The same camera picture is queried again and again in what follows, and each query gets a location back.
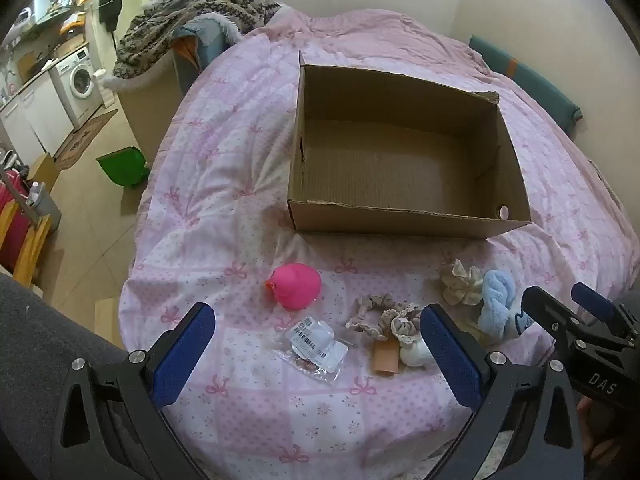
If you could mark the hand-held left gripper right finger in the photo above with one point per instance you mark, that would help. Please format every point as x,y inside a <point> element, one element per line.
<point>450,355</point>

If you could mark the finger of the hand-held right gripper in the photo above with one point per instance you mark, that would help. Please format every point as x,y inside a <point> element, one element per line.
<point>547,310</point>
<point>595,304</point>

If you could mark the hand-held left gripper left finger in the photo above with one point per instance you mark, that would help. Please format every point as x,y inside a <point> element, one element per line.
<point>184,357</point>

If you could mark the blue plush fish toy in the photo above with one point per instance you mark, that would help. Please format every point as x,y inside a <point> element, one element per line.
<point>500,305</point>

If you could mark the lace-trimmed scrunchie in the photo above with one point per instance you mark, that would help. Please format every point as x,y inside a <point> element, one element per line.
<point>406,324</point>

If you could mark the cream scrunchie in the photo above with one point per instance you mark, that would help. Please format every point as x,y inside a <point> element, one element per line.
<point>462,282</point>

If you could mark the beige scrunchie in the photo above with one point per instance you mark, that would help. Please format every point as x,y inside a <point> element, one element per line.
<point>370,312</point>

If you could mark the clear plastic packet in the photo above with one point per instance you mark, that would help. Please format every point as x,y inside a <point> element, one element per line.
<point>312,347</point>

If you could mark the pink squishy ball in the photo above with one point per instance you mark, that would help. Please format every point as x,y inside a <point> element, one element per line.
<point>296,286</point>

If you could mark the brown cardboard box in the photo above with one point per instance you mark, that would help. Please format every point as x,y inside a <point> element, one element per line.
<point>400,160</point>

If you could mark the white soft socks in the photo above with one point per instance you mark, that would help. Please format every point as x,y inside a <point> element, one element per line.
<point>415,352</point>

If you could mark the person's right hand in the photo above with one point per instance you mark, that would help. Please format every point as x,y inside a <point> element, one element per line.
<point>590,430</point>

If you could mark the yellow wooden stool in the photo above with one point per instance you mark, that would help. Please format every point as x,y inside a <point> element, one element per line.
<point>32,247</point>

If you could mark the pink patterned blanket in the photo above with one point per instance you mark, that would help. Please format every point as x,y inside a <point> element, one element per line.
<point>240,170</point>

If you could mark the green dustpan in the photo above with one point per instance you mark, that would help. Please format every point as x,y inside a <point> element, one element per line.
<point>122,166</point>

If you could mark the grey waste bin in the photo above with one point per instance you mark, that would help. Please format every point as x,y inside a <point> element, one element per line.
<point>47,206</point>

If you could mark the red suitcase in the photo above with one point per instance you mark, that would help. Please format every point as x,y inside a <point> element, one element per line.
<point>10,215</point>

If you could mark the teal headboard cushion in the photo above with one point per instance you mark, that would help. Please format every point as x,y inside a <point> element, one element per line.
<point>525,77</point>

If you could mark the brown door mat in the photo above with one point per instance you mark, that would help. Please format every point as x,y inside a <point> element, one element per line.
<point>82,137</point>

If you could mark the beige storage box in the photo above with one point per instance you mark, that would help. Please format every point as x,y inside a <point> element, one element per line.
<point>145,110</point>

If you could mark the white kitchen cabinets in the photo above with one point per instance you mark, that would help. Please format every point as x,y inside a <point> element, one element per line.
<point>30,115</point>

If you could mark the white washing machine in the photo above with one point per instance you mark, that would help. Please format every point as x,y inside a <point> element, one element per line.
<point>80,79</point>

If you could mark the patterned knit blanket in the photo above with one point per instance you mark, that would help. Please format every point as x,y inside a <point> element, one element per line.
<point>200,10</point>

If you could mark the black hanging garment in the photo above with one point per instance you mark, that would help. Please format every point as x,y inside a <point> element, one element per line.
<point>110,4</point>

